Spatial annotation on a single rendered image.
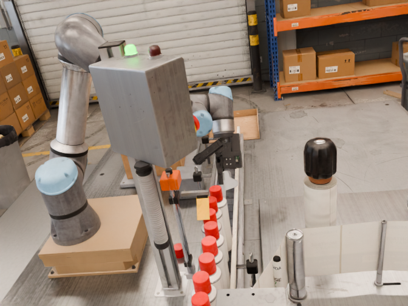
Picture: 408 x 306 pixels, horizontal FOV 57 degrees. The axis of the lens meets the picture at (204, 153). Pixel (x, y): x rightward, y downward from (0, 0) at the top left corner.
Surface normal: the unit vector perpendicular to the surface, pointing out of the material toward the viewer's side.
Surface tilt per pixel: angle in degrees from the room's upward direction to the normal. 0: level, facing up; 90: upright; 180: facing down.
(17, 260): 0
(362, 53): 90
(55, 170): 7
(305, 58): 89
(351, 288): 0
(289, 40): 90
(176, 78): 90
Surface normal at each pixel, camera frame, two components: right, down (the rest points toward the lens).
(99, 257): -0.07, 0.46
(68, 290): -0.14, -0.88
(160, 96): 0.75, 0.20
